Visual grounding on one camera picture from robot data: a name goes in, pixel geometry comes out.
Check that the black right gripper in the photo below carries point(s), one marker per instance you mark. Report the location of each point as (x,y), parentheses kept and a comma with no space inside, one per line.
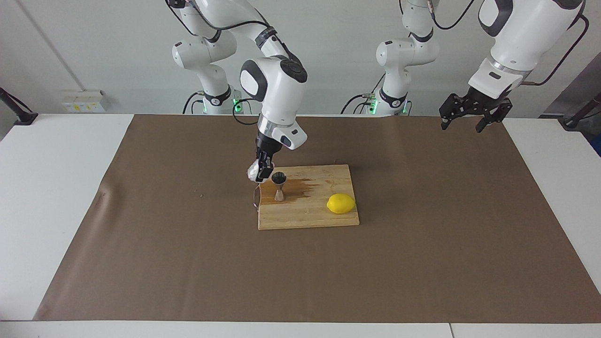
(267,146)

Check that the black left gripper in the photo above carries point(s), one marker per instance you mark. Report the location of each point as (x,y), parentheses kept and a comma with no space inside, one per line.
(483,103)

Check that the small clear glass cup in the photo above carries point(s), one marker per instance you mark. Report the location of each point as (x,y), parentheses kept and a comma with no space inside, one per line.
(252,172)

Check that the steel double jigger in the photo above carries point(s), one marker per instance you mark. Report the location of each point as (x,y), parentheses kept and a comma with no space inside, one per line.
(279,193)

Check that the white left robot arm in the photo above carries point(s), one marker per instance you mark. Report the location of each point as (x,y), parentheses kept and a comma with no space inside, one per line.
(521,37)

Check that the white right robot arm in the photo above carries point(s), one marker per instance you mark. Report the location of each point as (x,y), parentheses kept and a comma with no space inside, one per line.
(277,94)

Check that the wooden cutting board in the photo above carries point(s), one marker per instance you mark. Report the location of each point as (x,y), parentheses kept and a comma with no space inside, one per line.
(310,216)

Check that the yellow lemon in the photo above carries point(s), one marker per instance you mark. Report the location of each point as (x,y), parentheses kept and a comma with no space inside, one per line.
(341,203)

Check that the black clamp stand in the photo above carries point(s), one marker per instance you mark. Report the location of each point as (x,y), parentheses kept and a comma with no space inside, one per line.
(23,117)
(575,121)

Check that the dark brown panel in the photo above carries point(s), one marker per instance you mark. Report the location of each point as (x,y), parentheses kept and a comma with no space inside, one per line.
(577,89)

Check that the brown paper table mat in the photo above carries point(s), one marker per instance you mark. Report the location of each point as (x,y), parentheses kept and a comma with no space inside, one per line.
(300,272)

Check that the blue object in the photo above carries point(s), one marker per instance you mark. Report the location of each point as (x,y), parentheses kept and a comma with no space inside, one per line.
(597,145)

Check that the white wall socket panel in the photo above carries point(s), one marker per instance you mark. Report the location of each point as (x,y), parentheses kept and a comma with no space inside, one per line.
(84,105)

